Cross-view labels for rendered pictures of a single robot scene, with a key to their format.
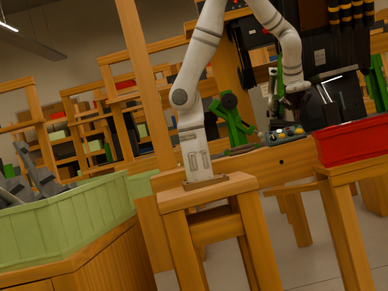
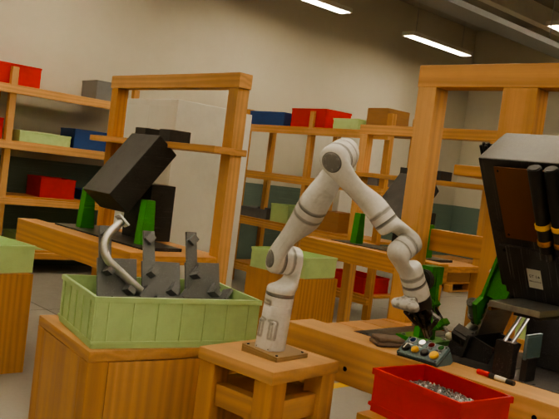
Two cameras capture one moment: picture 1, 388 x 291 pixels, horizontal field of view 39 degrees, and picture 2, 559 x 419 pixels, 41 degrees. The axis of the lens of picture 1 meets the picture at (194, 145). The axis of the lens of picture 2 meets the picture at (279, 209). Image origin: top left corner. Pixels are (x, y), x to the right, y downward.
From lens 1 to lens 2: 1.69 m
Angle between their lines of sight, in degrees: 45
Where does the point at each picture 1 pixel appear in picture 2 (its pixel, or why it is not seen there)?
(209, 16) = (309, 191)
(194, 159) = (262, 325)
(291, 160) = not seen: hidden behind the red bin
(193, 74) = (282, 243)
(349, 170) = not seen: outside the picture
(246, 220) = (253, 408)
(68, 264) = (87, 354)
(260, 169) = not seen: hidden behind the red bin
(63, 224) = (107, 322)
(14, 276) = (70, 341)
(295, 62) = (404, 276)
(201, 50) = (293, 222)
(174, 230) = (202, 378)
